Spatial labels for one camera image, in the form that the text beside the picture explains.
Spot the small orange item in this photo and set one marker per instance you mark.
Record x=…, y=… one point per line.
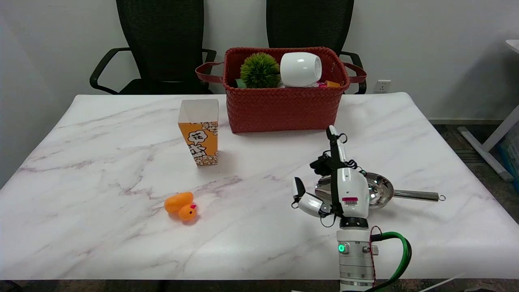
x=332, y=84

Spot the orange popcorn box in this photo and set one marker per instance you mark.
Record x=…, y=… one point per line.
x=198, y=138

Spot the green spiky ball plant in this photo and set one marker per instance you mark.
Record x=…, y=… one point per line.
x=259, y=71

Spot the white wall socket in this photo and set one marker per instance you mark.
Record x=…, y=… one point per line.
x=382, y=86

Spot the shiny metal scoop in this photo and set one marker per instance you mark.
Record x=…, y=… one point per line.
x=381, y=190

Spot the black mesh office chair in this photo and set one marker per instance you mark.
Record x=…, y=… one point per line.
x=160, y=36
x=308, y=24

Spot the orange rubber duck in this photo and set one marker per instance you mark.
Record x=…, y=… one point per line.
x=180, y=205

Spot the white desk frame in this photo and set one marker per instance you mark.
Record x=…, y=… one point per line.
x=500, y=129

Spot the red woven basket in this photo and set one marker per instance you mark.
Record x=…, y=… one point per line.
x=284, y=109

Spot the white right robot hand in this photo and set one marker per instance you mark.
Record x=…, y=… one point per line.
x=352, y=190

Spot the flat green item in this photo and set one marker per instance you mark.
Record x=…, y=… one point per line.
x=240, y=84

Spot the white ceramic cup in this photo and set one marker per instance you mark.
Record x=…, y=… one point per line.
x=300, y=69

